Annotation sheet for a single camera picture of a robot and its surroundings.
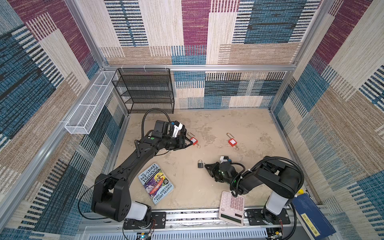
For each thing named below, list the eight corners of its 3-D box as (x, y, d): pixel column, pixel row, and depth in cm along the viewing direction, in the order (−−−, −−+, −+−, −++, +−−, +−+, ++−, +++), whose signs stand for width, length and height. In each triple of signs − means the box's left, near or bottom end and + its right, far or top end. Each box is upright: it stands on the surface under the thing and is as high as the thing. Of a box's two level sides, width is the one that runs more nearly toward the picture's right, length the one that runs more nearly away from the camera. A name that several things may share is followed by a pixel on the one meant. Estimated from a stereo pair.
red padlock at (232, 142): (231, 147, 102) (231, 145, 100) (223, 136, 107) (223, 134, 106) (237, 144, 103) (238, 142, 101) (229, 133, 109) (230, 132, 107)
